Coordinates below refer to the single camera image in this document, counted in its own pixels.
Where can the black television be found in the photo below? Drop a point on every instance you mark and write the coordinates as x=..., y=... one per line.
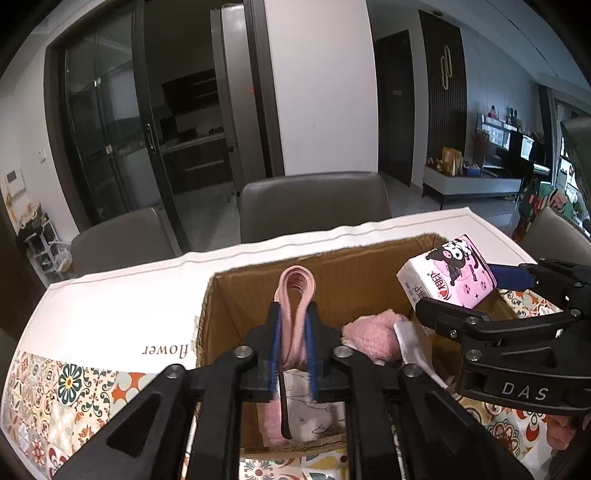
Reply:
x=512, y=150

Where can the cardboard box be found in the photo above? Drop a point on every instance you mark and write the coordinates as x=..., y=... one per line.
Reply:
x=364, y=277

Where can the white low cabinet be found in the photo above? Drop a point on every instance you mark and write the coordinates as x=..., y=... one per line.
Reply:
x=461, y=182

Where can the dark door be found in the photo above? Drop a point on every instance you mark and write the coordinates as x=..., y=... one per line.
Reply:
x=392, y=115

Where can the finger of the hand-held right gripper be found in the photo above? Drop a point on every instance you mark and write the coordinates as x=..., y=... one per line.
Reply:
x=512, y=276
x=448, y=316

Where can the dark wall panel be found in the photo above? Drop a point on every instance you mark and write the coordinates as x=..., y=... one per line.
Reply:
x=457, y=92

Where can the yellow paper bag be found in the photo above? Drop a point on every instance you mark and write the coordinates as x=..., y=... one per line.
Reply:
x=450, y=160

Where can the patterned tablecloth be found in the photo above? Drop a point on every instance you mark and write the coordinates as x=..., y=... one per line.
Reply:
x=115, y=314

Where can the wall intercom panel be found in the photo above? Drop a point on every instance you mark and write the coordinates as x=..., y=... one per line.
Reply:
x=14, y=181

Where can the grey chair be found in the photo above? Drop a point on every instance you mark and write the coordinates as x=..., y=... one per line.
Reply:
x=554, y=235
x=120, y=240
x=314, y=203

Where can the person's right hand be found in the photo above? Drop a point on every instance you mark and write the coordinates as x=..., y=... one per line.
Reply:
x=565, y=428

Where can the white storage rack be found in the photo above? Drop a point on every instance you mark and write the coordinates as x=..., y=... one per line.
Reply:
x=41, y=249

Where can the colourful toy clutter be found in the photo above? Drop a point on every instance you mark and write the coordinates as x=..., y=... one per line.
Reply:
x=549, y=203

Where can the sliding glass door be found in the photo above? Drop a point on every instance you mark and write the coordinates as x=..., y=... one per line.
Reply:
x=115, y=115

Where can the pink tissue pack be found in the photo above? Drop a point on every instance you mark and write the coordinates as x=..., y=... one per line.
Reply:
x=448, y=277

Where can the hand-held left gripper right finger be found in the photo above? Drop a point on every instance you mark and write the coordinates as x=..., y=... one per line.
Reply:
x=313, y=355

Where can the thin white cloth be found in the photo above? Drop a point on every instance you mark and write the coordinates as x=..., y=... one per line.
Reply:
x=413, y=346

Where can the dried flower vase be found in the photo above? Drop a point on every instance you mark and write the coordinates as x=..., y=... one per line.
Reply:
x=481, y=147

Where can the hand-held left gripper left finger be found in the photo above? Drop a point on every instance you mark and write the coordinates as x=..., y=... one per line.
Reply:
x=275, y=350

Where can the pink fluffy towel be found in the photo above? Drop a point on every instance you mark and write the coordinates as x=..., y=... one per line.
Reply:
x=369, y=334

